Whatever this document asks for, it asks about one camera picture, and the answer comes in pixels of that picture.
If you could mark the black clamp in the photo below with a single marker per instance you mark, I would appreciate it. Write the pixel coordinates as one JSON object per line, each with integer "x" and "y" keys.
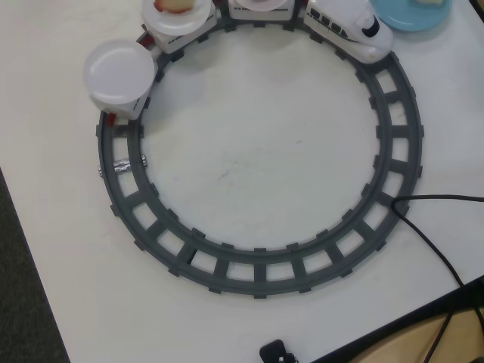
{"x": 274, "y": 349}

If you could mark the white Shinkansen toy locomotive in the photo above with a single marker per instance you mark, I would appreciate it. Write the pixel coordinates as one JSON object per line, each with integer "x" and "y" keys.
{"x": 378, "y": 41}

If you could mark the grey circular toy train track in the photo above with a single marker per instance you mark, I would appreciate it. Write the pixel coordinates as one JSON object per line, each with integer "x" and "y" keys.
{"x": 260, "y": 289}

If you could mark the beige sushi piece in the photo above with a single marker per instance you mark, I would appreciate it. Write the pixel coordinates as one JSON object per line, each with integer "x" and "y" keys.
{"x": 429, "y": 2}

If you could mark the shrimp sushi piece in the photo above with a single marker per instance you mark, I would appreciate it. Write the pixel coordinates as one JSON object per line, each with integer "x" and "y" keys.
{"x": 172, "y": 4}

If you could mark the crumpled silver foil piece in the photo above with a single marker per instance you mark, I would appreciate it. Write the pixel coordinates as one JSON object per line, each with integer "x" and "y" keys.
{"x": 122, "y": 166}

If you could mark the light blue round dish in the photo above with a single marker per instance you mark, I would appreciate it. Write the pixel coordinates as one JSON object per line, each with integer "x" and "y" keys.
{"x": 408, "y": 19}

